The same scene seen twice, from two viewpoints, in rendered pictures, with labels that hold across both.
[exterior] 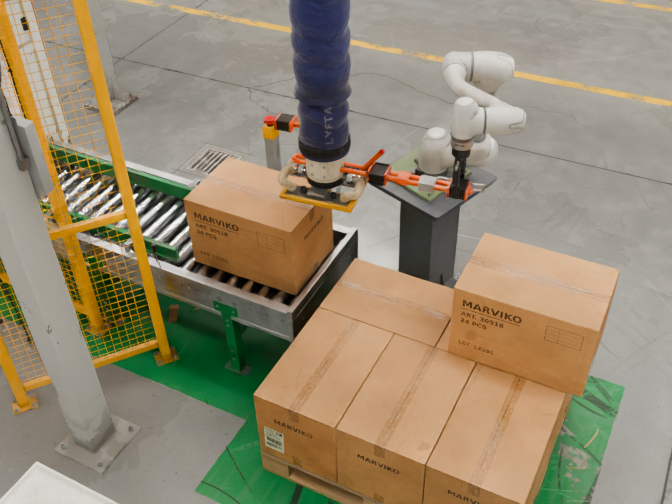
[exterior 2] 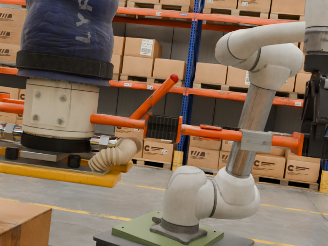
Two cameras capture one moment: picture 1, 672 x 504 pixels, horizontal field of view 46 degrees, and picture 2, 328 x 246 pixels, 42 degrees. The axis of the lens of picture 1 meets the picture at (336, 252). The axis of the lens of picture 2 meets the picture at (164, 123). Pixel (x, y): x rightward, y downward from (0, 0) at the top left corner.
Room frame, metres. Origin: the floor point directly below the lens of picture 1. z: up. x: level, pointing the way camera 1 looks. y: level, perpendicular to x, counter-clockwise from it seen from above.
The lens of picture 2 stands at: (1.85, 0.12, 1.30)
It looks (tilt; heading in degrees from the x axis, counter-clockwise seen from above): 3 degrees down; 342
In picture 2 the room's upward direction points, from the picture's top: 7 degrees clockwise
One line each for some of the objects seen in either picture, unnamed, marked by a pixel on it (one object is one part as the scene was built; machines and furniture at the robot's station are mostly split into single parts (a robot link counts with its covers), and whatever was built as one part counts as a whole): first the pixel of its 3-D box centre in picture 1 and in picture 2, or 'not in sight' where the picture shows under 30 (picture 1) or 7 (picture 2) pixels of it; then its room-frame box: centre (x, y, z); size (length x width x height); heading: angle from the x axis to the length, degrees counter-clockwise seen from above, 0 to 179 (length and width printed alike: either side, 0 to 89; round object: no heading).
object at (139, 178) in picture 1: (116, 166); not in sight; (3.90, 1.27, 0.60); 1.60 x 0.10 x 0.09; 61
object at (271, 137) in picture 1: (277, 200); not in sight; (3.64, 0.33, 0.50); 0.07 x 0.07 x 1.00; 61
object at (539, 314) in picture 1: (531, 312); not in sight; (2.44, -0.84, 0.74); 0.60 x 0.40 x 0.40; 62
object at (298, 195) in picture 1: (318, 194); (42, 162); (2.82, 0.07, 1.14); 0.34 x 0.10 x 0.05; 69
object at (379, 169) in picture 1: (379, 173); (163, 127); (2.81, -0.20, 1.24); 0.10 x 0.08 x 0.06; 159
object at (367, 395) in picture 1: (424, 391); not in sight; (2.35, -0.38, 0.34); 1.20 x 1.00 x 0.40; 61
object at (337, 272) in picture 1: (325, 287); not in sight; (2.93, 0.06, 0.48); 0.70 x 0.03 x 0.15; 151
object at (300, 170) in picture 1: (325, 175); (57, 141); (2.91, 0.03, 1.18); 0.34 x 0.25 x 0.06; 69
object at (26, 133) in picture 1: (20, 152); not in sight; (2.49, 1.15, 1.62); 0.20 x 0.05 x 0.30; 61
